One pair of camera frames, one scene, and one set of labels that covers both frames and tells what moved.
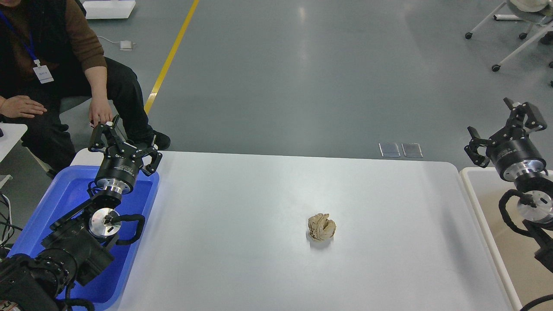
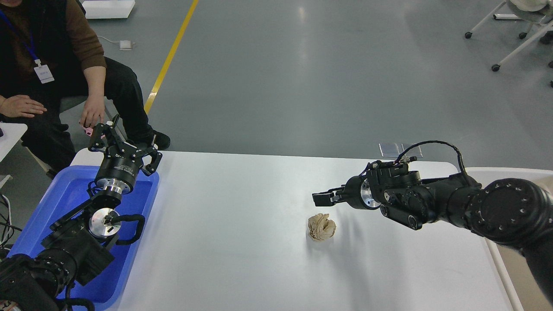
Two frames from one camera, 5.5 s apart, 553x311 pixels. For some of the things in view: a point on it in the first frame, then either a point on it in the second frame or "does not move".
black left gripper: x=119 y=170 does not move
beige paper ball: x=321 y=228 does not move
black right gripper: x=513 y=158 → x=359 y=193
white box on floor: x=108 y=9 does not move
